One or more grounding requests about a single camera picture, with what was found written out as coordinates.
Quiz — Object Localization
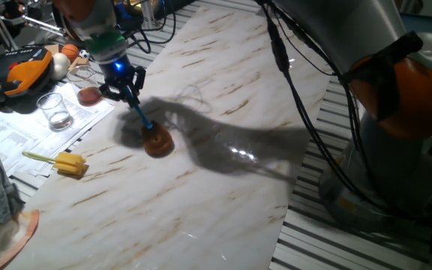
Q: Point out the printed paper sheets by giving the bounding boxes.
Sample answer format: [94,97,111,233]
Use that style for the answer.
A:
[0,82,116,177]

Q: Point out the small orange basketball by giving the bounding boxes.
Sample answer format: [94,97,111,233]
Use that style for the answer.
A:
[61,43,80,63]

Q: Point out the glass beaker brown liquid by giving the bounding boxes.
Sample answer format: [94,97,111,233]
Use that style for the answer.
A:
[66,64,103,107]

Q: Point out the marble pattern sheet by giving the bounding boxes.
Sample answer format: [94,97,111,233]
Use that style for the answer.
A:
[4,5,343,270]

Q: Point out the operator left hand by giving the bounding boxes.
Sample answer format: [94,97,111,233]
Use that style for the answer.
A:
[0,0,28,26]

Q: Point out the empty clear glass cup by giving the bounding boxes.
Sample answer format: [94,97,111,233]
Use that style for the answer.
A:
[36,92,74,132]

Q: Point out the blue cloth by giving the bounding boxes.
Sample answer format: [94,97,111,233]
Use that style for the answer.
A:
[116,3,144,31]

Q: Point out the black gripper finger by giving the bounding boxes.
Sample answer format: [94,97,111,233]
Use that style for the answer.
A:
[131,65,147,98]
[97,82,129,103]

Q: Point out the orange black teach pendant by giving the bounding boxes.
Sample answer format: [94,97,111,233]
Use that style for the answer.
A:
[0,46,54,104]

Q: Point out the white ball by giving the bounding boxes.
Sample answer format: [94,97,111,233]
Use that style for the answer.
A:
[49,52,71,82]

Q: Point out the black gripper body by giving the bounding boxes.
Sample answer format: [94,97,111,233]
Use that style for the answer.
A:
[98,55,137,89]

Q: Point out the yellow sponge brush green handle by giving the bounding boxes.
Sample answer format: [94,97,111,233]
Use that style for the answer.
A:
[22,151,88,176]

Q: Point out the blue box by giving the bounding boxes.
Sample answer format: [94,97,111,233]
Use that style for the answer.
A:
[401,13,432,37]

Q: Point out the blue handled brown brush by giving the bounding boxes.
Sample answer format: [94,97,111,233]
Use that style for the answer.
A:
[124,85,175,158]

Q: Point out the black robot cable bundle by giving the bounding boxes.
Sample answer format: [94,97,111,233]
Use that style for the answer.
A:
[125,0,389,211]

